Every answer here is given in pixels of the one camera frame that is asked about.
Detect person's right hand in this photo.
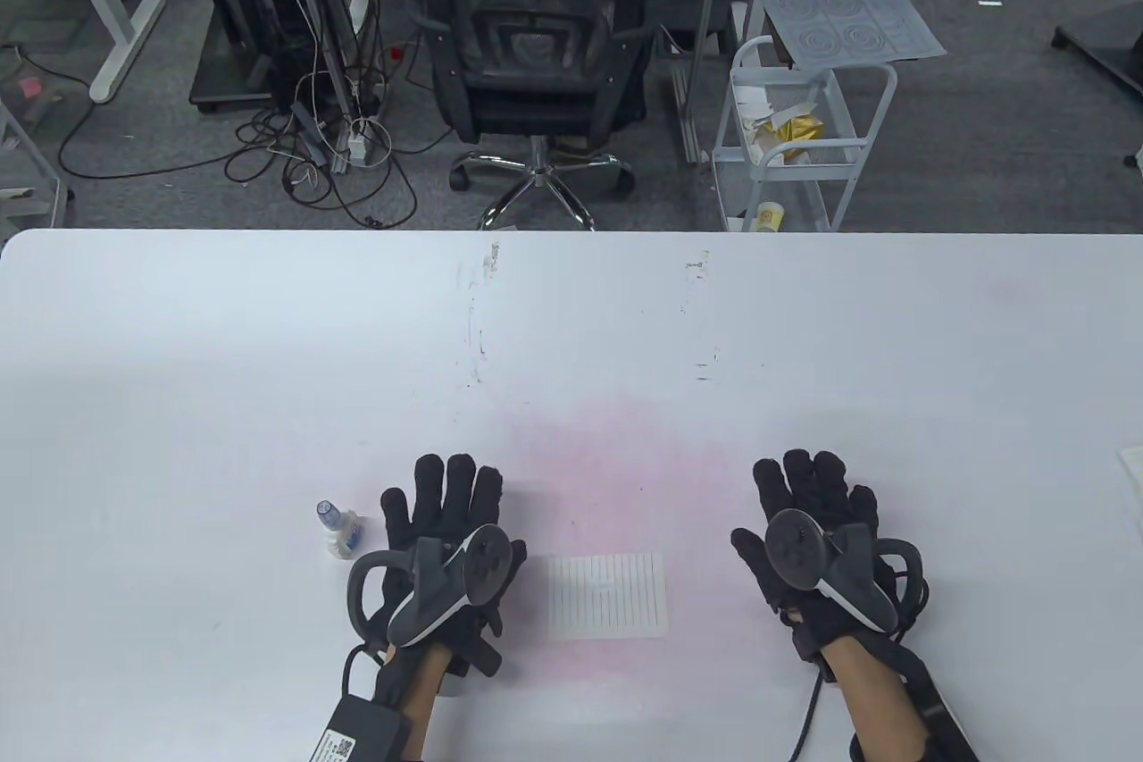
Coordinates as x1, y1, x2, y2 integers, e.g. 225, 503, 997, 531
730, 449, 930, 682

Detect person's left hand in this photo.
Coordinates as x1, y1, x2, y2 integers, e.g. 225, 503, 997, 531
373, 452, 528, 705

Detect white correction fluid bottle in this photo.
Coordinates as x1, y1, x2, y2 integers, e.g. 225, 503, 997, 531
325, 512, 361, 562

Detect lined paper with black text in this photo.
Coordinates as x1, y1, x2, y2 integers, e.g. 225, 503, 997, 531
546, 552, 671, 642

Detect person's left forearm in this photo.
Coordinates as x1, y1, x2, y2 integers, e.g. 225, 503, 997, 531
393, 646, 452, 762

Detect person's right forearm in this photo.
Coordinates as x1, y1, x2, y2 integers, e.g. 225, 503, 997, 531
822, 632, 930, 762

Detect grey tracking controller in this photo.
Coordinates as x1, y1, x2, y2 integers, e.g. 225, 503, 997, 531
765, 510, 925, 633
346, 525, 512, 647

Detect white rolling cart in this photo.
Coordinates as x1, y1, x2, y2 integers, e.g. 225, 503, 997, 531
710, 37, 898, 233

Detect yellow snack packet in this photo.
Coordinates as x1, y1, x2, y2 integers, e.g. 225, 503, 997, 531
775, 112, 827, 147

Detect white paper scraps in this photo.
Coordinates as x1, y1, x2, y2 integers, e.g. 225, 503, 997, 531
737, 83, 787, 164

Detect black office chair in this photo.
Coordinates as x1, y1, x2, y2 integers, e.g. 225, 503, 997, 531
402, 0, 671, 231

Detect black flat trolley base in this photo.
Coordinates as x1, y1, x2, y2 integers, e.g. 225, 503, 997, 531
188, 21, 273, 115

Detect grey metal rack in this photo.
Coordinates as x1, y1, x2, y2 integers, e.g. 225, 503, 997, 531
0, 96, 72, 229

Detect sheet printed with circles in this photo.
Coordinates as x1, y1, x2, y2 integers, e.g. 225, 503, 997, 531
741, 0, 947, 71

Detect aluminium pole stand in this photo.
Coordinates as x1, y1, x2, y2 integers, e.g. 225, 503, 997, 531
674, 0, 729, 166

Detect black floor box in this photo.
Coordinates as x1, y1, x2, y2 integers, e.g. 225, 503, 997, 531
665, 0, 755, 57

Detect black stand base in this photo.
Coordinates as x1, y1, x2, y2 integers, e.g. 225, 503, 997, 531
1052, 0, 1143, 97

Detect black desk with white leg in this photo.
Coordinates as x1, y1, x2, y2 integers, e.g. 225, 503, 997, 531
46, 0, 202, 104

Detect black glove cable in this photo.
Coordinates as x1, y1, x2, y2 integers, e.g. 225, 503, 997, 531
341, 644, 387, 702
786, 668, 826, 762

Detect black wrist camera white label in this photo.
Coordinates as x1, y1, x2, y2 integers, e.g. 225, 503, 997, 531
308, 695, 410, 762

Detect black wrist camera with strap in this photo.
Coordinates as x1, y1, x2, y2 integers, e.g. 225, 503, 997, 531
848, 644, 980, 762

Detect aluminium frame rails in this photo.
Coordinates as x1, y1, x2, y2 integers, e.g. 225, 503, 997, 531
277, 0, 358, 173

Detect tangle of black cables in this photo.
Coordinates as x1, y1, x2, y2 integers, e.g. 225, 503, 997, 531
58, 47, 456, 229

